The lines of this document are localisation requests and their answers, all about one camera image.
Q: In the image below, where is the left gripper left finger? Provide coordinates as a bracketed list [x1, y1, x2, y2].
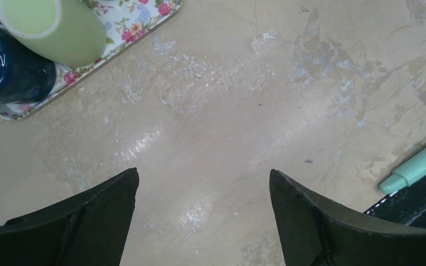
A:
[0, 168, 139, 265]

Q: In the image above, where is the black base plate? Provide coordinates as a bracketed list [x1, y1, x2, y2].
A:
[364, 176, 426, 229]

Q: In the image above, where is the teal cylindrical tool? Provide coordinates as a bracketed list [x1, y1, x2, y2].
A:
[379, 147, 426, 195]

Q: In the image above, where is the dark blue mug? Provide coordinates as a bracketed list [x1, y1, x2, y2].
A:
[0, 28, 57, 104]

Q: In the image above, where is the floral tray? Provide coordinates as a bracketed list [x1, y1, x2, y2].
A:
[0, 0, 182, 120]

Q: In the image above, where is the green mug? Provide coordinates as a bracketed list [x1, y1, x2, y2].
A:
[0, 0, 107, 67]

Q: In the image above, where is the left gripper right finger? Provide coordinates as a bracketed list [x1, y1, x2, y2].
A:
[269, 170, 426, 265]

